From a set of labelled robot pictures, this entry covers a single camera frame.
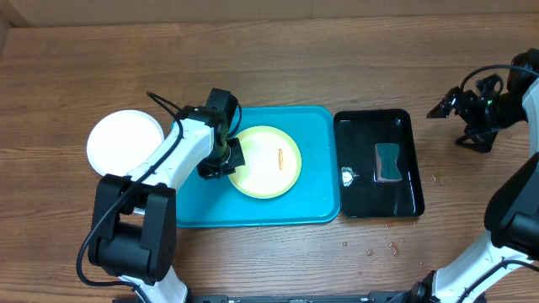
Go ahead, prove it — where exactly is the yellow round plate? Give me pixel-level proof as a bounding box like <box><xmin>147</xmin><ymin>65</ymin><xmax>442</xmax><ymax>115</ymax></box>
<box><xmin>229</xmin><ymin>125</ymin><xmax>302</xmax><ymax>199</ymax></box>

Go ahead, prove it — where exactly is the green dish sponge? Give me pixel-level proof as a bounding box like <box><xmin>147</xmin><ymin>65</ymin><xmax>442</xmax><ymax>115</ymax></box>
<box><xmin>375</xmin><ymin>143</ymin><xmax>402</xmax><ymax>183</ymax></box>

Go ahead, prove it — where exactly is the white round plate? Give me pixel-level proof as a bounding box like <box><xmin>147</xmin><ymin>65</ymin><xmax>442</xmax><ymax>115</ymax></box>
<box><xmin>86</xmin><ymin>109</ymin><xmax>164</xmax><ymax>176</ymax></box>

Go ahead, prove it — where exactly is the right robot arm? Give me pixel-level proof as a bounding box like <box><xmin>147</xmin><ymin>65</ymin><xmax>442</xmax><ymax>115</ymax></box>
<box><xmin>391</xmin><ymin>48</ymin><xmax>538</xmax><ymax>302</ymax></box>

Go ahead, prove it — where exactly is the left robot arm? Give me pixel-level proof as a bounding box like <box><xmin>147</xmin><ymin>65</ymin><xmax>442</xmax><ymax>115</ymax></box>
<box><xmin>78</xmin><ymin>105</ymin><xmax>244</xmax><ymax>302</ymax></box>

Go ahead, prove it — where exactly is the teal plastic serving tray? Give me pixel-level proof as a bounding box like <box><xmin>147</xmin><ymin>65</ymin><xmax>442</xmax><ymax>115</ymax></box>
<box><xmin>176</xmin><ymin>106</ymin><xmax>340</xmax><ymax>228</ymax></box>

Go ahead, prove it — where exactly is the black rectangular water tray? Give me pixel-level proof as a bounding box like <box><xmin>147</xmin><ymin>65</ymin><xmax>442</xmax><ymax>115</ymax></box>
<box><xmin>334</xmin><ymin>109</ymin><xmax>425</xmax><ymax>218</ymax></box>

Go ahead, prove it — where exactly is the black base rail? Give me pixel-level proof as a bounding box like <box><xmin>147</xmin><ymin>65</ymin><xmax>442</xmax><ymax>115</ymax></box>
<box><xmin>112</xmin><ymin>290</ymin><xmax>422</xmax><ymax>303</ymax></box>

